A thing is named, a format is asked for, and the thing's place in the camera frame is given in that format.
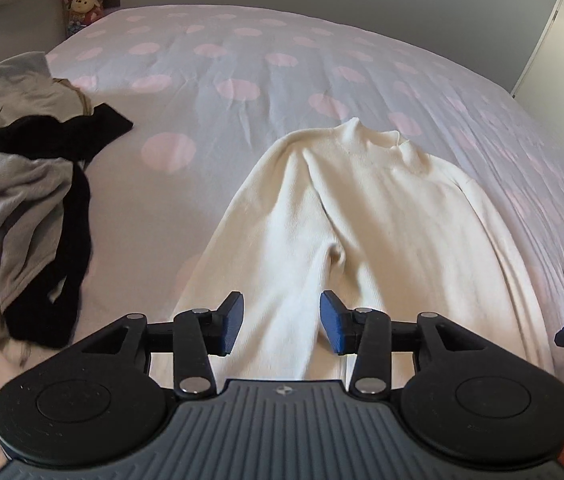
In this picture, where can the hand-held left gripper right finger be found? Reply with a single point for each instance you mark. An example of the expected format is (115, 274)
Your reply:
(332, 322)

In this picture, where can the pink polka dot bed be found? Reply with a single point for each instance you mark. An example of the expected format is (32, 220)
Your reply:
(242, 50)

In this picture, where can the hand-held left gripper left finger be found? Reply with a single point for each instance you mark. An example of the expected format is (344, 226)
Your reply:
(232, 322)

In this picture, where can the cream knit sweater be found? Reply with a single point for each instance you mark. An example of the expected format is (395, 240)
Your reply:
(372, 220)

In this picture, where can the black wall outlet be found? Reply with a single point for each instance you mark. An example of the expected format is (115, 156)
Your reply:
(111, 1)

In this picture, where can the light grey garment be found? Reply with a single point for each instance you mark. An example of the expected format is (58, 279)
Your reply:
(16, 80)

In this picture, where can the black garment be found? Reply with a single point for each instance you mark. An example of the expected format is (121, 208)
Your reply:
(71, 240)

